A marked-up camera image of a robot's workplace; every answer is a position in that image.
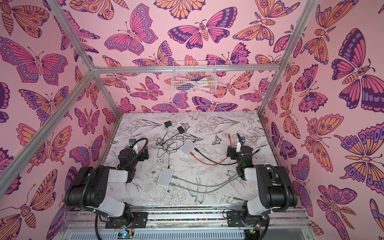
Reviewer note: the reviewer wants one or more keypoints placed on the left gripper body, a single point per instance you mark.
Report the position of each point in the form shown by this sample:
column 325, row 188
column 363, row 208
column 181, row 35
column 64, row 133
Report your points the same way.
column 139, row 157

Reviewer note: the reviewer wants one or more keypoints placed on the black adapter cable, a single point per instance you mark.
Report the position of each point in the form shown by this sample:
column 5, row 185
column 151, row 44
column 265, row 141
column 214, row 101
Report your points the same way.
column 167, row 146

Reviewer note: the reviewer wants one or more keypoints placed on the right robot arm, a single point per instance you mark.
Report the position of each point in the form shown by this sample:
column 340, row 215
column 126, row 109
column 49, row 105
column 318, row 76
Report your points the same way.
column 275, row 190

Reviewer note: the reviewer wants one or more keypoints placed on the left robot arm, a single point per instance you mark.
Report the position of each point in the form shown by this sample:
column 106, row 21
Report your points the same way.
column 88, row 191

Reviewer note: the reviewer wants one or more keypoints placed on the black power adapter far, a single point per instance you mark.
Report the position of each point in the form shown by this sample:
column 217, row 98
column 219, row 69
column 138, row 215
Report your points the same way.
column 168, row 124

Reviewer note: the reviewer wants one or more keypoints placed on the black power adapter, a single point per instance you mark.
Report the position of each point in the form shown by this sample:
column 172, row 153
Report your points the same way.
column 180, row 130
column 168, row 124

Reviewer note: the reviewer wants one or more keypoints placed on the black power adapter near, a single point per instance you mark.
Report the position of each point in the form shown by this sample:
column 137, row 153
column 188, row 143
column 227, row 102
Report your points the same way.
column 180, row 130

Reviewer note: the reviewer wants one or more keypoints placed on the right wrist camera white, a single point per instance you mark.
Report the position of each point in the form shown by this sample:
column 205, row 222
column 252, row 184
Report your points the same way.
column 240, row 144

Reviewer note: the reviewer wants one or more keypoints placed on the front aluminium rail base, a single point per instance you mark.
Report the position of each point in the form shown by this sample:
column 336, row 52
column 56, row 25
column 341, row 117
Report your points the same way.
column 216, row 222

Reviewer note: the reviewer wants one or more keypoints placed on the aluminium frame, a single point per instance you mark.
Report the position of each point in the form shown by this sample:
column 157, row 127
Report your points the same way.
column 22, row 158

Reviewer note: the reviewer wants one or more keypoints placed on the white wire basket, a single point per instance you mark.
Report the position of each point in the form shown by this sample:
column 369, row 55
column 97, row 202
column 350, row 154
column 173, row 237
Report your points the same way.
column 195, row 77

